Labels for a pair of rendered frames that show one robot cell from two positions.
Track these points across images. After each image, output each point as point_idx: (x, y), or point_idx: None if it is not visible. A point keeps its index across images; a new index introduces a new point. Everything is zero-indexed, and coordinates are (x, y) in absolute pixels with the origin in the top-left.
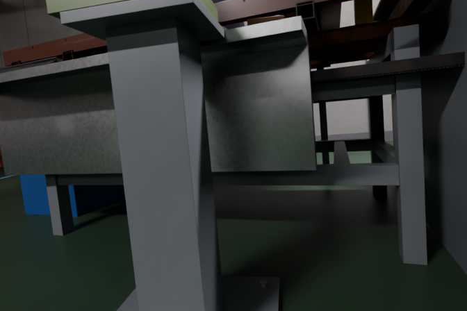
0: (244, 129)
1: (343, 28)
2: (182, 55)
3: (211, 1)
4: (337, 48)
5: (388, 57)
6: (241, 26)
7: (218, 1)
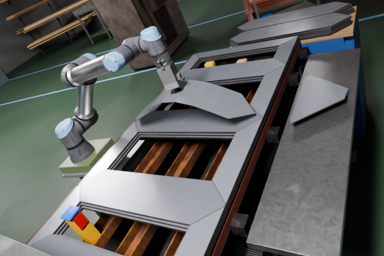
0: None
1: (96, 222)
2: (82, 178)
3: (81, 166)
4: (116, 228)
5: None
6: (220, 112)
7: (182, 92)
